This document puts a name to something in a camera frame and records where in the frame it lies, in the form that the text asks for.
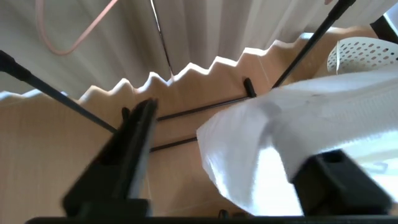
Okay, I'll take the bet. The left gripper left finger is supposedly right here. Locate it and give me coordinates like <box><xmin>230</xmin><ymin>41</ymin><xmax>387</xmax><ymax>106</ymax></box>
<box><xmin>61</xmin><ymin>97</ymin><xmax>160</xmax><ymax>218</ymax></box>

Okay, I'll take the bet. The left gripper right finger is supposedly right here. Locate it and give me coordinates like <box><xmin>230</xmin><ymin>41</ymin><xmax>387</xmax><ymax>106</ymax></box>
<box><xmin>290</xmin><ymin>149</ymin><xmax>394</xmax><ymax>217</ymax></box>

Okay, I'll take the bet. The white printed t-shirt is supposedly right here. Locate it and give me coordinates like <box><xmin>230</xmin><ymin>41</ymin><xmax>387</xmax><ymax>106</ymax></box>
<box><xmin>196</xmin><ymin>63</ymin><xmax>398</xmax><ymax>217</ymax></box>

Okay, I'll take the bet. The pink clothes hanger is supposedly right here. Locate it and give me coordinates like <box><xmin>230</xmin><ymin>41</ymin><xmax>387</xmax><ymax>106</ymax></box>
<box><xmin>34</xmin><ymin>0</ymin><xmax>119</xmax><ymax>57</ymax></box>

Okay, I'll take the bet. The white laundry basket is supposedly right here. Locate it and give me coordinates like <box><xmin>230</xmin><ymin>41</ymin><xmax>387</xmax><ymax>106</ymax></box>
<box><xmin>326</xmin><ymin>36</ymin><xmax>398</xmax><ymax>76</ymax></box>

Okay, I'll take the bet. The black clothes rack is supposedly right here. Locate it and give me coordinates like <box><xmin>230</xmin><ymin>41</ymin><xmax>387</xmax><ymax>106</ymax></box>
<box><xmin>0</xmin><ymin>0</ymin><xmax>357</xmax><ymax>153</ymax></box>

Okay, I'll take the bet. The beige curtain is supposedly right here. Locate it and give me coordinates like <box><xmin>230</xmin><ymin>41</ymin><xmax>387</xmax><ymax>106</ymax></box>
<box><xmin>0</xmin><ymin>0</ymin><xmax>398</xmax><ymax>101</ymax></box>

